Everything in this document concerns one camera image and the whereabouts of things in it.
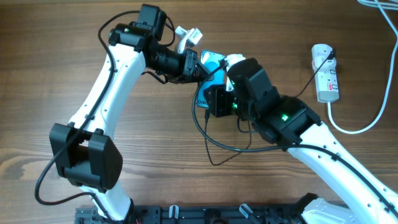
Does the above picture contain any black USB charging cable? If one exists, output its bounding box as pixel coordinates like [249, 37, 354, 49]
[203, 48, 337, 167]

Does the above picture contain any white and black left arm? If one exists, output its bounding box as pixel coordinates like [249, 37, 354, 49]
[50, 4, 208, 223]

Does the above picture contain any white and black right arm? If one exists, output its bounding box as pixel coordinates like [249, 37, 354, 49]
[206, 58, 397, 223]

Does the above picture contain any white charger plug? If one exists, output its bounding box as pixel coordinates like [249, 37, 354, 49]
[312, 54, 336, 72]

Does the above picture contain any white power strip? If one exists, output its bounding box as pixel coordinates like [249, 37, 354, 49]
[312, 44, 340, 103]

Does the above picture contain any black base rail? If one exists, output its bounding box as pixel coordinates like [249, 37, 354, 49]
[74, 203, 308, 224]

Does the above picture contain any white power strip cord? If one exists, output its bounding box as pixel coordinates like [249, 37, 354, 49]
[326, 0, 398, 135]

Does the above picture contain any white cables top right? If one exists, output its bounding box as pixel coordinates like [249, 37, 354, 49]
[356, 0, 398, 11]

